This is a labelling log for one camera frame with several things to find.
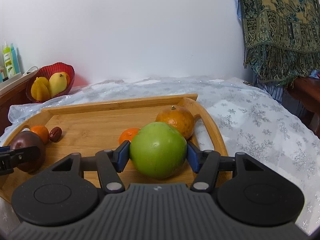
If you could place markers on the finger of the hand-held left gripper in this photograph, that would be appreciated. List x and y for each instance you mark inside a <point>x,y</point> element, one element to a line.
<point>25,156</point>
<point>4,149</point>

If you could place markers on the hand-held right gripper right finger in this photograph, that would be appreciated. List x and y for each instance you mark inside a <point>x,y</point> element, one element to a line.
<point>192,160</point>

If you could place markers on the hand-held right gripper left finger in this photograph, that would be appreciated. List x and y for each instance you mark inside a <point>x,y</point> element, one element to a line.
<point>122,156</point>

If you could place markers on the dark purple plum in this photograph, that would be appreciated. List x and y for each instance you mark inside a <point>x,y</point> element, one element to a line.
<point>25,138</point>

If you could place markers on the orange tangerine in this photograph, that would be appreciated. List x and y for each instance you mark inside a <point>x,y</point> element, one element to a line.
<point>40,132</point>
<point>127,136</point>

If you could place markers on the green apple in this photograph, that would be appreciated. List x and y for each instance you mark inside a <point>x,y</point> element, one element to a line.
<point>157,152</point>

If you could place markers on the red date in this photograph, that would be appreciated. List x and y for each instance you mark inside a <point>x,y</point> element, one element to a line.
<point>55,134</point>

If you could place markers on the wooden serving tray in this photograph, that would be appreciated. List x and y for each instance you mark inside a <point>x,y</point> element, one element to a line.
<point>95,130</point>

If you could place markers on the brown-skinned orange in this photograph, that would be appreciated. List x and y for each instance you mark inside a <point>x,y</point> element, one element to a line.
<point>177,122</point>

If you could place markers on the brown wooden cabinet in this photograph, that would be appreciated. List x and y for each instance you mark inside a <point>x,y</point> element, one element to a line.
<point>10,100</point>

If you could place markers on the white snowflake lace tablecloth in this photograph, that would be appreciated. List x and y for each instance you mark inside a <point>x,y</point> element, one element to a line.
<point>250,130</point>

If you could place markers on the yellow starfruit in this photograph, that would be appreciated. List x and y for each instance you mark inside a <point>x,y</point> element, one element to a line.
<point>41,88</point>

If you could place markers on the yellow mango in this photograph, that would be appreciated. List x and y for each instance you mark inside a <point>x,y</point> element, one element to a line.
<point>58,83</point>

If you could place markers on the green white bottle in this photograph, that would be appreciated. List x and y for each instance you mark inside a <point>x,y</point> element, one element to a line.
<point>8,65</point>

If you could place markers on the teal spray bottle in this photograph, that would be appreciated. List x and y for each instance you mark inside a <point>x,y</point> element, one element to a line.
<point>17,60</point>

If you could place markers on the red fruit bowl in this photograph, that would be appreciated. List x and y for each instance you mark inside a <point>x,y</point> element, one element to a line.
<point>70,73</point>

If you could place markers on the dark red wooden furniture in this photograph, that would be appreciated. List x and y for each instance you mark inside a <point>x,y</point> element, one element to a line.
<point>307,92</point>

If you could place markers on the green gold patterned shawl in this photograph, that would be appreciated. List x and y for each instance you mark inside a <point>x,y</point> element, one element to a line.
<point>280,30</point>

